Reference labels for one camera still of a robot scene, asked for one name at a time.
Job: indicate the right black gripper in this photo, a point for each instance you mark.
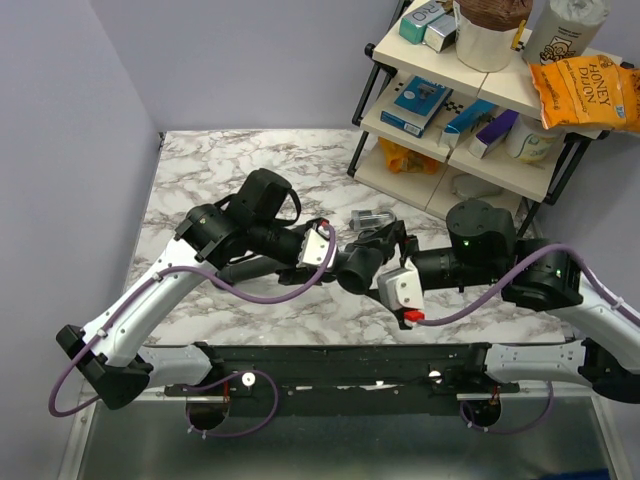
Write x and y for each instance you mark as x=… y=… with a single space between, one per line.
x=384 y=237

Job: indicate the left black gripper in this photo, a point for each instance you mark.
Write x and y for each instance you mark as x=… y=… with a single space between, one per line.
x=290 y=278

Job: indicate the clear plastic pipe fitting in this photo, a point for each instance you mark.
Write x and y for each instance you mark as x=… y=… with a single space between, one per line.
x=362 y=220

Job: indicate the grey T pipe fitting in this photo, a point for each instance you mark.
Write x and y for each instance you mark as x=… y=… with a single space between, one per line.
x=357 y=267

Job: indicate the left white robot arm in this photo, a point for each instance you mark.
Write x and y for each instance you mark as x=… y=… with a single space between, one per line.
x=109 y=351

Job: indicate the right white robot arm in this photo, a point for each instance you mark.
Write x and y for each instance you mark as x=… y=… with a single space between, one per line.
x=486 y=259

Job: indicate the orange snack bag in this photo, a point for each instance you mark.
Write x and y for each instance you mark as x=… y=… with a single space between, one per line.
x=400 y=159

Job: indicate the cream tiered shelf rack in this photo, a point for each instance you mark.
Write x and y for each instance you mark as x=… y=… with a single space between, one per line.
x=524 y=183

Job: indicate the blue white carton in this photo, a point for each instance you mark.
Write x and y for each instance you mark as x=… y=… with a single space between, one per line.
x=464 y=122

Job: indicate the blue product box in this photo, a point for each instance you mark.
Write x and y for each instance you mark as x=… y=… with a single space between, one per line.
x=415 y=104

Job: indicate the purple white carton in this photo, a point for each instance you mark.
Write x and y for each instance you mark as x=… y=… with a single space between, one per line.
x=490 y=136

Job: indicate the white round container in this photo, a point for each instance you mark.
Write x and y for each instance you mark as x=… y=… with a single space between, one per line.
x=529 y=141

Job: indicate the silver small box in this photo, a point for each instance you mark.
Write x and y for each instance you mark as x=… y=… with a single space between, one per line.
x=441 y=33

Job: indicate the teal green box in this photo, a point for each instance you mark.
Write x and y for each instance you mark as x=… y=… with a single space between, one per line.
x=413 y=25

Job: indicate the white tub brown lid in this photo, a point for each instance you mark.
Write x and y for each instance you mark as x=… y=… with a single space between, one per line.
x=487 y=30

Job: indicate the orange honey dijon chip bag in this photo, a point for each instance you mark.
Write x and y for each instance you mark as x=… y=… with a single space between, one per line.
x=588 y=91

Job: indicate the grey cylindrical canister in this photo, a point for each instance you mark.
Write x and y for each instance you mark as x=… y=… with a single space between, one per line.
x=564 y=29

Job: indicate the aluminium frame rail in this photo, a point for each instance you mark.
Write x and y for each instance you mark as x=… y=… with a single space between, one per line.
x=550 y=395

